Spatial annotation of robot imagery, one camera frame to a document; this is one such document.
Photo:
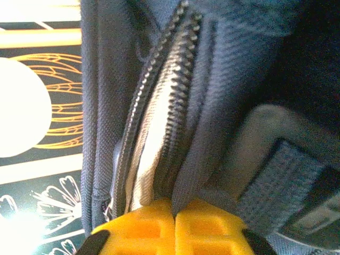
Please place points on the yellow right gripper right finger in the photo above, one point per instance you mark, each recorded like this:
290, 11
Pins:
207, 233

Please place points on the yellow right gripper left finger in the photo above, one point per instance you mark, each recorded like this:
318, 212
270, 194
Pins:
143, 233

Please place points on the navy blue school backpack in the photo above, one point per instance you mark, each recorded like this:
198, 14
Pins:
225, 106

